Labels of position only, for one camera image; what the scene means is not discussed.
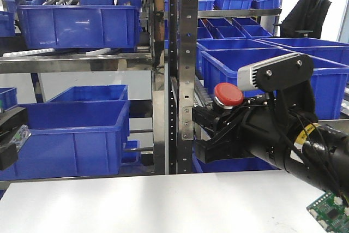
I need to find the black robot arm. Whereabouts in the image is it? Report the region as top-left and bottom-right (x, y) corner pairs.
(1, 81), (348, 196)

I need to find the red mushroom push button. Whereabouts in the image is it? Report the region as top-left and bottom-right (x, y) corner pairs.
(212, 82), (244, 110)

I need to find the blue bin upper left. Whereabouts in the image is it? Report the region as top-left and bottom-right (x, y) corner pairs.
(17, 5), (140, 49)

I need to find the blue bin lower left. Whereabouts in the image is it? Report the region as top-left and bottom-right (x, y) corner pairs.
(1, 100), (130, 181)

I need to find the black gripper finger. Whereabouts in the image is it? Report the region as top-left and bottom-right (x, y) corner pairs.
(1, 143), (18, 170)
(1, 106), (28, 132)

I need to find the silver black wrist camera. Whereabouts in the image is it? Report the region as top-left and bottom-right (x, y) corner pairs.
(237, 53), (314, 92)

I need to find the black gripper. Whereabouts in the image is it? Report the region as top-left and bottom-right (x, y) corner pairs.
(192, 81), (316, 168)

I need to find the blue bin right shelf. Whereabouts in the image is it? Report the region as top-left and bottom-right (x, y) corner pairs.
(202, 48), (348, 120)

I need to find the blue bin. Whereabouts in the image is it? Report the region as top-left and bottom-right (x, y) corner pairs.
(1, 100), (130, 181)
(17, 5), (140, 49)

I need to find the green circuit board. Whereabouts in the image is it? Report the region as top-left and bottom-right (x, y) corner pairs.
(306, 192), (348, 233)

